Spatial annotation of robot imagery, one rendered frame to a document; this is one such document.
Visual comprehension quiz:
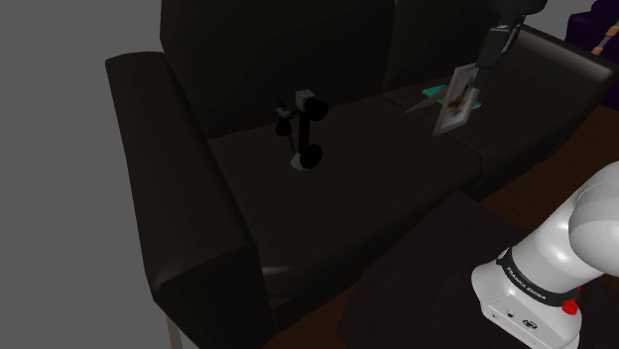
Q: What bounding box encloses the black vintage telephone handset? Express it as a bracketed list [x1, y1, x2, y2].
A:
[274, 88, 330, 173]

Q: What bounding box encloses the dark purple armchair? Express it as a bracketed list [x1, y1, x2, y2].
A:
[563, 0, 619, 111]

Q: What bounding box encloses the dark brown leather sofa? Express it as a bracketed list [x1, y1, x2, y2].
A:
[104, 0, 619, 349]

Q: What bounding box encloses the grey picture frame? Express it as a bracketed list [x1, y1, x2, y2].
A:
[404, 62, 481, 138]

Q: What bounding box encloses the teal flat book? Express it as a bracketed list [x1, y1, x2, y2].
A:
[421, 83, 483, 111]

